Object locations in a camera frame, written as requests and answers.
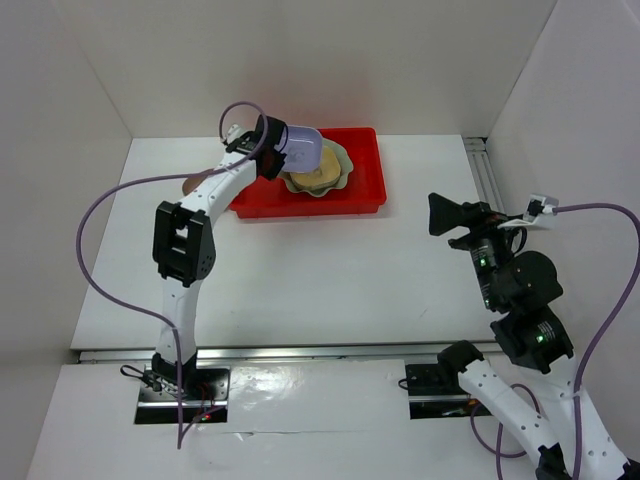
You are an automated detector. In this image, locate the aluminium rail front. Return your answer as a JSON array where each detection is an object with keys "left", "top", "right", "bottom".
[{"left": 77, "top": 340, "right": 506, "bottom": 363}]

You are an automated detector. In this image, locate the aluminium rail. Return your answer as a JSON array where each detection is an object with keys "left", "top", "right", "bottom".
[
  {"left": 77, "top": 340, "right": 506, "bottom": 363},
  {"left": 462, "top": 137, "right": 506, "bottom": 212}
]

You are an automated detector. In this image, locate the red plastic bin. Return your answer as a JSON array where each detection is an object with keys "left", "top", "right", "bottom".
[{"left": 230, "top": 127, "right": 387, "bottom": 219}]

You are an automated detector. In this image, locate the large green scalloped bowl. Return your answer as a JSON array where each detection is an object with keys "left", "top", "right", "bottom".
[{"left": 279, "top": 139, "right": 354, "bottom": 198}]

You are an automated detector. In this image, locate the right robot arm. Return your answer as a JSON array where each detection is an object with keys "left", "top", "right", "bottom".
[{"left": 428, "top": 193, "right": 639, "bottom": 479}]

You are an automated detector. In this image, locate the purple square plate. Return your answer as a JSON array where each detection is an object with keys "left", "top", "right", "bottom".
[{"left": 276, "top": 125, "right": 323, "bottom": 173}]

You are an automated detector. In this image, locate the purple cable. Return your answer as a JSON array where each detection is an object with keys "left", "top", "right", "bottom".
[
  {"left": 75, "top": 101, "right": 269, "bottom": 450},
  {"left": 549, "top": 202, "right": 640, "bottom": 480}
]

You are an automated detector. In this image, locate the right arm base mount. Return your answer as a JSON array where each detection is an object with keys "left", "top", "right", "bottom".
[{"left": 397, "top": 363, "right": 490, "bottom": 420}]

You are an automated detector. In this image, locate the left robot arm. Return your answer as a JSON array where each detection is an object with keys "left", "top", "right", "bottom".
[{"left": 152, "top": 117, "right": 289, "bottom": 399}]

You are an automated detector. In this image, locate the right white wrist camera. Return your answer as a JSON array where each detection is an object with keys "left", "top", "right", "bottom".
[{"left": 498, "top": 193, "right": 559, "bottom": 230}]

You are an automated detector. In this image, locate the aluminium rail right side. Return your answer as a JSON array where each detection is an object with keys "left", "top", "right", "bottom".
[{"left": 462, "top": 137, "right": 506, "bottom": 212}]

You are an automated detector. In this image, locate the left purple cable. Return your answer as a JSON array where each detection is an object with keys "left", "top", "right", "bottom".
[{"left": 75, "top": 101, "right": 269, "bottom": 450}]

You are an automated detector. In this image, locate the yellow square plate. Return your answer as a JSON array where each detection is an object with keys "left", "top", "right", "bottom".
[{"left": 290, "top": 146, "right": 342, "bottom": 191}]

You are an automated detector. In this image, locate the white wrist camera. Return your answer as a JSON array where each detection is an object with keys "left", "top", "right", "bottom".
[
  {"left": 498, "top": 193, "right": 559, "bottom": 230},
  {"left": 225, "top": 124, "right": 247, "bottom": 143}
]

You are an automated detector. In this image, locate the brown square plate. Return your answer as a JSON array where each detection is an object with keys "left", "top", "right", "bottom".
[{"left": 181, "top": 171, "right": 208, "bottom": 196}]

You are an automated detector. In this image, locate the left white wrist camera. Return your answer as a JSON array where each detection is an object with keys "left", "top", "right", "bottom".
[{"left": 225, "top": 124, "right": 247, "bottom": 143}]

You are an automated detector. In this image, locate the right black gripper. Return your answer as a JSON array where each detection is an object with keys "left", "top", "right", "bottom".
[{"left": 425, "top": 190, "right": 525, "bottom": 307}]

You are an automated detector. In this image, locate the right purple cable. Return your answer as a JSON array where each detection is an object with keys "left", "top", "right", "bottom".
[{"left": 549, "top": 202, "right": 640, "bottom": 480}]

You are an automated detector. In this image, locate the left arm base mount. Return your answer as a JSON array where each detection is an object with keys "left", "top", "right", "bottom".
[{"left": 120, "top": 365, "right": 231, "bottom": 425}]

